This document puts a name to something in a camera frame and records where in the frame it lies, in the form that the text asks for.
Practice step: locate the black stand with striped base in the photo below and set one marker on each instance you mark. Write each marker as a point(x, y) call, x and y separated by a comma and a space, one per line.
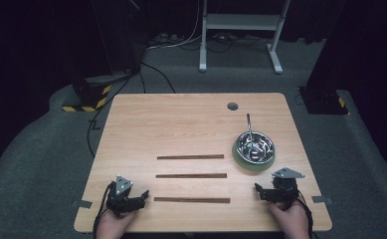
point(88, 96)

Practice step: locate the grey table grommet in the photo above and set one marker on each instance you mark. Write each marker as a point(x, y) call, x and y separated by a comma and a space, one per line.
point(232, 106)

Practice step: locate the green round plate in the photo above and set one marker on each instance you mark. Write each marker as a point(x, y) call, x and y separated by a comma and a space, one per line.
point(247, 166)

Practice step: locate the shiny steel bowl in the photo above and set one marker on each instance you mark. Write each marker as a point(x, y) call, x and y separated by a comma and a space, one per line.
point(264, 151)

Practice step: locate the black stand base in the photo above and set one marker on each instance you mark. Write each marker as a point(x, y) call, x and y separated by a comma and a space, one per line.
point(323, 101)

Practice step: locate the white metal stand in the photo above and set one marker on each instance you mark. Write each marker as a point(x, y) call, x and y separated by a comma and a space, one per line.
point(240, 21)

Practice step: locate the grey tape piece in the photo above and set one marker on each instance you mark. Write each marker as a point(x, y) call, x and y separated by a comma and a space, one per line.
point(82, 203)
point(322, 199)

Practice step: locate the thin metal utensil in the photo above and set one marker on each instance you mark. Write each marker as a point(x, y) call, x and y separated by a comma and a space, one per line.
point(248, 127)

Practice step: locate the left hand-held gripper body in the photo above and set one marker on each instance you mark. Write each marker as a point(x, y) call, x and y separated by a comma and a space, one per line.
point(119, 199)

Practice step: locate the brown wooden chopstick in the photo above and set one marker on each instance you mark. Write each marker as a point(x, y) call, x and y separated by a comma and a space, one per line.
point(191, 177)
point(190, 156)
point(191, 174)
point(191, 198)
point(191, 201)

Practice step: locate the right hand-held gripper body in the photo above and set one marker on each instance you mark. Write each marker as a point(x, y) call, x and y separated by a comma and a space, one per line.
point(285, 187)

